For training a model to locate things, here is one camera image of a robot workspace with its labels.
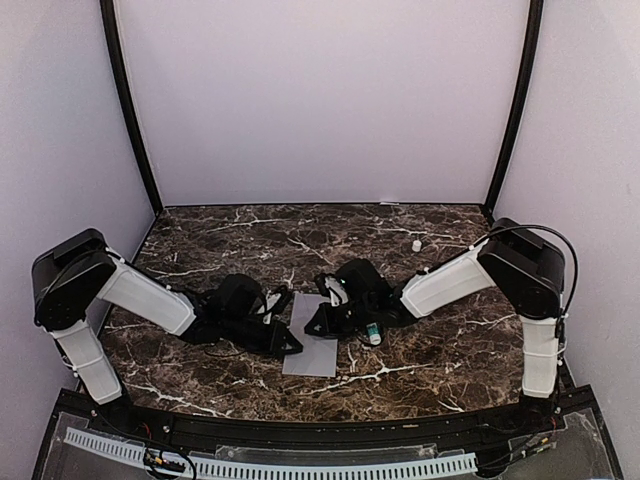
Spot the small white-capped glue bottle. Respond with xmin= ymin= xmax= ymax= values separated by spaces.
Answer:
xmin=366 ymin=323 xmax=382 ymax=346

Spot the black frame corner post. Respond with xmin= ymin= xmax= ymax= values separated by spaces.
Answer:
xmin=481 ymin=0 xmax=544 ymax=222

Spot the black left frame post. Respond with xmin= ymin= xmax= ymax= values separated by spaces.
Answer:
xmin=99 ymin=0 xmax=164 ymax=216

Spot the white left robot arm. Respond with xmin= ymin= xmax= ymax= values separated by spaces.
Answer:
xmin=30 ymin=228 xmax=303 ymax=436

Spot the white slotted cable duct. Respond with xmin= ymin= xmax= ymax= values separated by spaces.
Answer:
xmin=64 ymin=427 xmax=477 ymax=479

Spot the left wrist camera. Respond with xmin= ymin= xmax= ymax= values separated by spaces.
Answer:
xmin=263 ymin=285 xmax=293 ymax=324

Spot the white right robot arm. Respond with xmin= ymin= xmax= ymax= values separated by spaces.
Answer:
xmin=304 ymin=217 xmax=578 ymax=434

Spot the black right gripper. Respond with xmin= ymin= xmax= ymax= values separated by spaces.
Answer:
xmin=305 ymin=297 xmax=376 ymax=338

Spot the black front rail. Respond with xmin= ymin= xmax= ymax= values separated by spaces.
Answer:
xmin=55 ymin=389 xmax=562 ymax=452

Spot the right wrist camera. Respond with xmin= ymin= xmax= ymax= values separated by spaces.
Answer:
xmin=314 ymin=273 xmax=349 ymax=307

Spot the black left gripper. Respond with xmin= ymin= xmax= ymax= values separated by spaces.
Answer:
xmin=222 ymin=313 xmax=302 ymax=357

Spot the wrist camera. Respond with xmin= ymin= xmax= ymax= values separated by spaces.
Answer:
xmin=263 ymin=285 xmax=293 ymax=324
xmin=314 ymin=273 xmax=349 ymax=307

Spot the grey paper envelope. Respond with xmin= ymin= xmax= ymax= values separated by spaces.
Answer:
xmin=282 ymin=292 xmax=338 ymax=378

